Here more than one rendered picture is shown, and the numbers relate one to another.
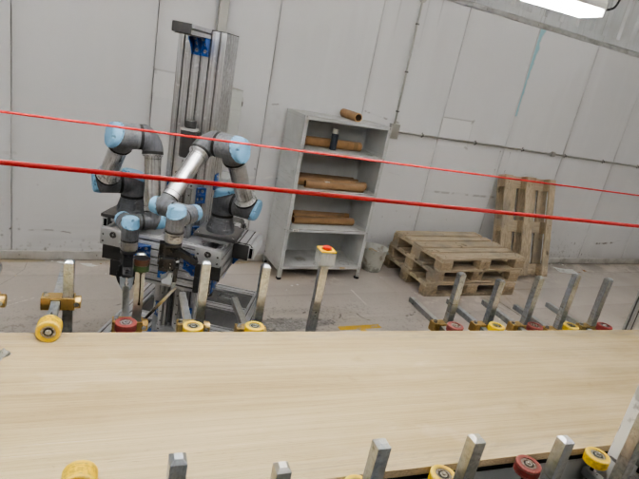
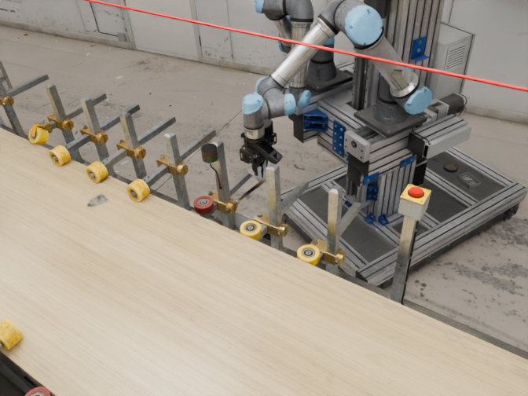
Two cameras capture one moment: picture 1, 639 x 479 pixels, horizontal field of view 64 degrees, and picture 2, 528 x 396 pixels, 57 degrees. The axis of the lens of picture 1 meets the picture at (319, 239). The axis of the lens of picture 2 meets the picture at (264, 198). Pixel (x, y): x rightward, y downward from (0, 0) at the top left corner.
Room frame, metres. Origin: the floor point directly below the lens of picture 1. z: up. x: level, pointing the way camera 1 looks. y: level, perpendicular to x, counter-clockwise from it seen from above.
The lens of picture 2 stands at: (1.18, -0.74, 2.16)
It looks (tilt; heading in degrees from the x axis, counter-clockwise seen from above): 40 degrees down; 59
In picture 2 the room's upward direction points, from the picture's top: 4 degrees counter-clockwise
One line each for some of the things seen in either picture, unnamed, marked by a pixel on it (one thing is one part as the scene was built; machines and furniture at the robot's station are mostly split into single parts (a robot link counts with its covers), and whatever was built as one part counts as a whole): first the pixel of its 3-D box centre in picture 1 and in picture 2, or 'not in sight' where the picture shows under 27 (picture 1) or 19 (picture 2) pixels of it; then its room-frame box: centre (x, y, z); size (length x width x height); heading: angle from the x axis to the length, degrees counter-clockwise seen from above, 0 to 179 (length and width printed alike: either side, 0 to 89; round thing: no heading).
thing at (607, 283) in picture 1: (594, 316); not in sight; (2.79, -1.65, 0.91); 0.03 x 0.03 x 0.48; 23
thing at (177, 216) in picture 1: (176, 219); (254, 111); (1.95, 0.58, 1.28); 0.09 x 0.08 x 0.11; 164
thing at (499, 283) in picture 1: (488, 320); not in sight; (2.50, -0.95, 0.87); 0.03 x 0.03 x 0.48; 23
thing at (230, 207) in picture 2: (129, 325); (221, 203); (1.81, 0.68, 0.85); 0.13 x 0.06 x 0.05; 113
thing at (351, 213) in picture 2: (242, 321); (333, 237); (2.08, 0.27, 0.81); 0.43 x 0.03 x 0.04; 23
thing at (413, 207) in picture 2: (325, 257); (413, 203); (2.12, -0.04, 1.18); 0.07 x 0.07 x 0.08; 23
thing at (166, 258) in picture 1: (169, 256); (254, 148); (1.94, 0.59, 1.12); 0.09 x 0.08 x 0.12; 112
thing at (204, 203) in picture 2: (125, 334); (205, 211); (1.73, 0.67, 0.85); 0.08 x 0.08 x 0.11
